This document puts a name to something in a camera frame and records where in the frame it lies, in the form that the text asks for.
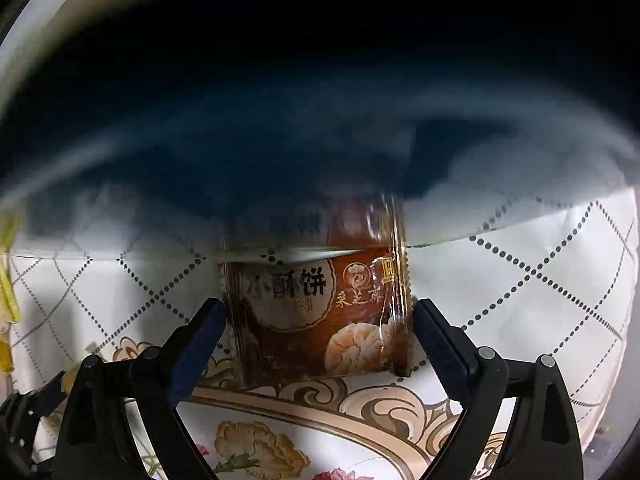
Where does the blue milk carton box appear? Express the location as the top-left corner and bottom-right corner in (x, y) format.
(1, 60), (639, 252)

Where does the brown pastry snack packet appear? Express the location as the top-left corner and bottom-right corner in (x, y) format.
(219, 195), (412, 388)

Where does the white quilted floral mat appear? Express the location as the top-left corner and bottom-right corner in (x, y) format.
(1, 190), (639, 479)

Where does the yellow snack packet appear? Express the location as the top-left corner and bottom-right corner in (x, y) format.
(0, 211), (21, 375)

